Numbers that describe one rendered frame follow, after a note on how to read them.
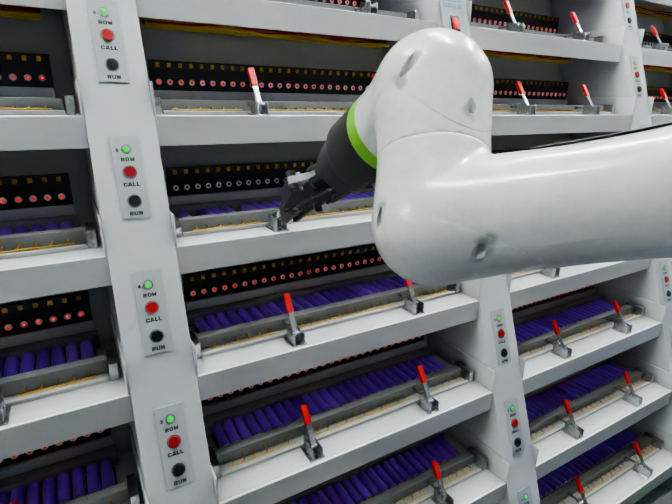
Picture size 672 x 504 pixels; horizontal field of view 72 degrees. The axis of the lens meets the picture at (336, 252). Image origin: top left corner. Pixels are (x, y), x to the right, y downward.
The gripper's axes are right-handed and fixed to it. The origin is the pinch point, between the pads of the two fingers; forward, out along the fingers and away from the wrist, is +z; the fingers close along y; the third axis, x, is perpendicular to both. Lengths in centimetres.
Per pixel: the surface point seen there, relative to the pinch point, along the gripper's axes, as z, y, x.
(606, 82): 7, 113, 31
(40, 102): 9.3, -32.7, 22.9
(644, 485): 21, 93, -81
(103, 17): 0.8, -22.9, 31.8
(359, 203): 12.5, 20.2, 3.1
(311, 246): 8.6, 5.3, -5.0
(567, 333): 20, 79, -37
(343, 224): 7.0, 12.0, -2.1
